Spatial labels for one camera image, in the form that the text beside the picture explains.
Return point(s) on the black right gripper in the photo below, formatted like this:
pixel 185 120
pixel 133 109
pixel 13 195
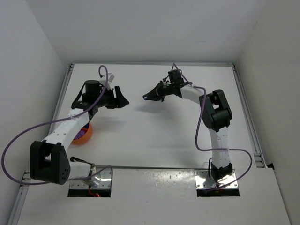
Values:
pixel 160 91

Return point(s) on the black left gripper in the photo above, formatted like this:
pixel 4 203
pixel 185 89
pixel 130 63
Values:
pixel 116 97

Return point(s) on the orange divided round container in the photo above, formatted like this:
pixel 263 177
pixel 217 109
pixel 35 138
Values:
pixel 83 136

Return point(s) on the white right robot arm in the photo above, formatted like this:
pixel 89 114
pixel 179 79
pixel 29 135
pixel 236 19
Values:
pixel 215 114

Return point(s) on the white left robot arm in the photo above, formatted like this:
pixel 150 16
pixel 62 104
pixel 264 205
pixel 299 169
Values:
pixel 48 158

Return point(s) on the aluminium frame rail left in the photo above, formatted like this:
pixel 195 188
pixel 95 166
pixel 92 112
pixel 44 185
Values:
pixel 23 188

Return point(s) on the aluminium frame rail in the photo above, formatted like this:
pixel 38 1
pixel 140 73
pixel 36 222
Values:
pixel 23 188
pixel 257 150

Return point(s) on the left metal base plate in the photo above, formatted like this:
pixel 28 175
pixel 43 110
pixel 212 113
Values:
pixel 101 180

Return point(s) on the aluminium frame rail right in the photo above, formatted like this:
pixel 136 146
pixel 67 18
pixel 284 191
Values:
pixel 257 150

